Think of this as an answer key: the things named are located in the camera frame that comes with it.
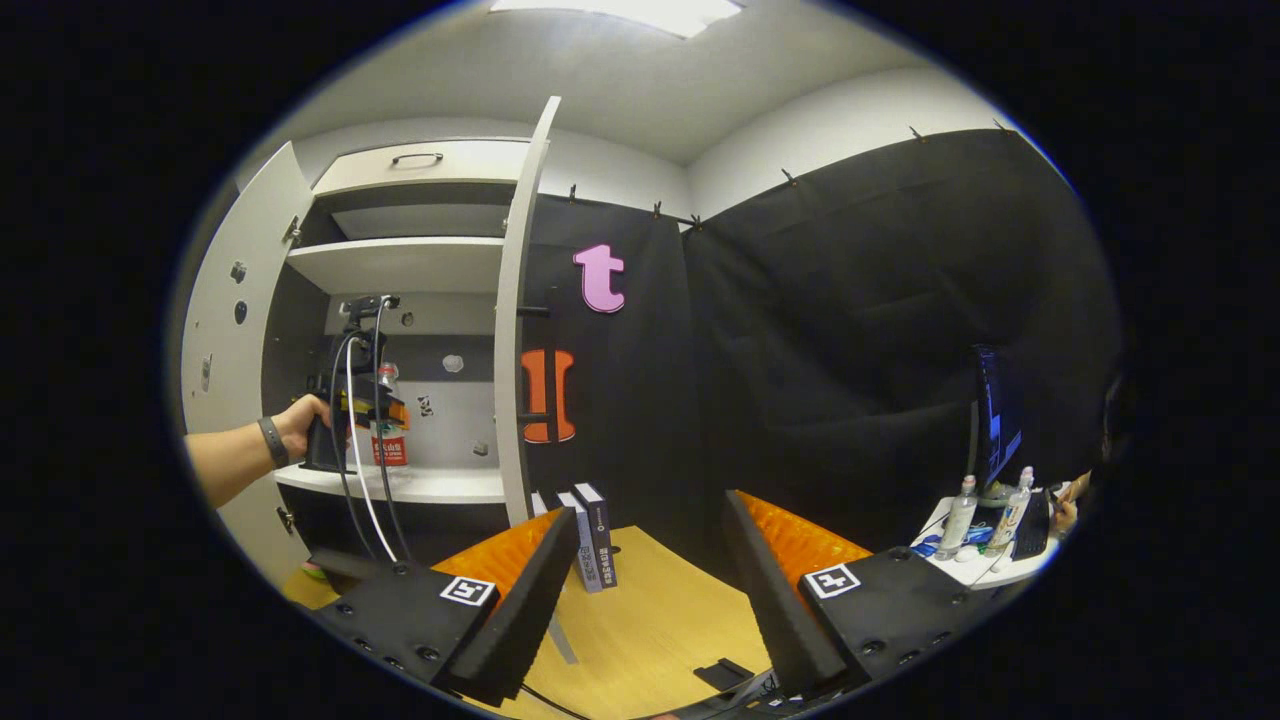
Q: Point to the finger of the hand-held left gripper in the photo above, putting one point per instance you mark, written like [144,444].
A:
[385,412]

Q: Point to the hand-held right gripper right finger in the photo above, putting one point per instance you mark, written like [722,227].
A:
[775,610]

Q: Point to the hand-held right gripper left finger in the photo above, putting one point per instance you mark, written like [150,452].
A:
[530,610]

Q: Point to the clear bottle with red label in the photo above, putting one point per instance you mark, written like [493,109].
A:
[390,450]

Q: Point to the black wristband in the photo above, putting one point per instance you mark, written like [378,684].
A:
[272,442]

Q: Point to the grey blue book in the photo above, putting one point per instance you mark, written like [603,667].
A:
[586,560]

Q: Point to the black plastic stand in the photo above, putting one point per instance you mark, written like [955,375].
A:
[722,673]

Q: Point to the white cabinet shelf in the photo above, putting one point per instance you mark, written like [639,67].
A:
[440,487]
[400,262]

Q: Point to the white cabinet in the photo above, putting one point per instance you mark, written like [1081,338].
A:
[295,340]

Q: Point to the white book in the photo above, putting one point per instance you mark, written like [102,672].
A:
[539,503]

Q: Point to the white cabinet door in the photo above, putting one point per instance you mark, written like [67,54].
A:
[515,350]
[225,370]

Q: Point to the white desk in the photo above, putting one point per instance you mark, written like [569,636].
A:
[975,572]

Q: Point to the clear plastic bottle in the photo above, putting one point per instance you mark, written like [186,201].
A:
[960,520]

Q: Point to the white spray bottle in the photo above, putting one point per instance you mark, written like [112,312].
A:
[1012,510]

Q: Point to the black backdrop cloth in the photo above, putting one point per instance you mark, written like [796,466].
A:
[800,350]

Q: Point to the white cabinet drawer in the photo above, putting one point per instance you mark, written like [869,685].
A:
[470,165]

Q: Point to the black keyboard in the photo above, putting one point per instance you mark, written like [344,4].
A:
[1032,525]

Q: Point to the computer monitor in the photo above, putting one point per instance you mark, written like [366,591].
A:
[995,410]

